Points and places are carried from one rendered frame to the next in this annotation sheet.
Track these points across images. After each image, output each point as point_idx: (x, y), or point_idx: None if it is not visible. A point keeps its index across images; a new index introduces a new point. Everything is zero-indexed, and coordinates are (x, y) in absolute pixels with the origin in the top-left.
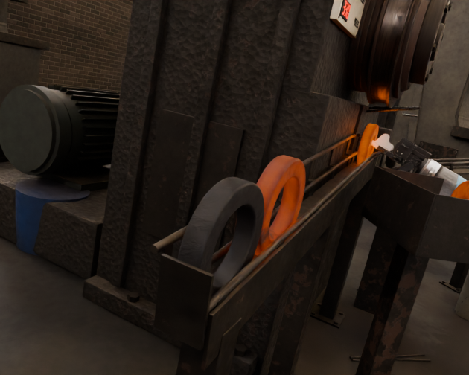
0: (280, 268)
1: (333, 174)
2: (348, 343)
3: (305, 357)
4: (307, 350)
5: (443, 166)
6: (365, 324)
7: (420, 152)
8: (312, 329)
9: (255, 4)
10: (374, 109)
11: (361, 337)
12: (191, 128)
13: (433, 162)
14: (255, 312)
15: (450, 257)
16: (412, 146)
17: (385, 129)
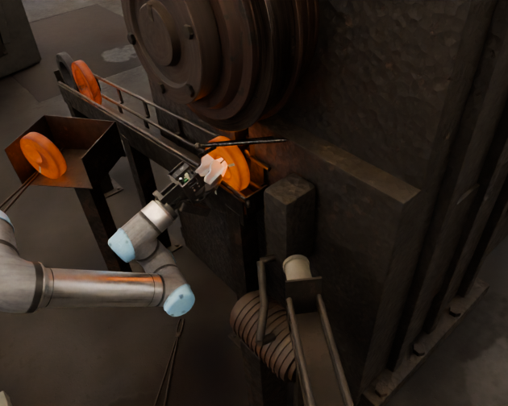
0: (81, 106)
1: (176, 142)
2: (203, 331)
3: (195, 283)
4: (203, 288)
5: (141, 214)
6: (231, 374)
7: (168, 191)
8: (231, 308)
9: None
10: (329, 165)
11: (210, 353)
12: None
13: (149, 203)
14: None
15: None
16: (170, 174)
17: (270, 185)
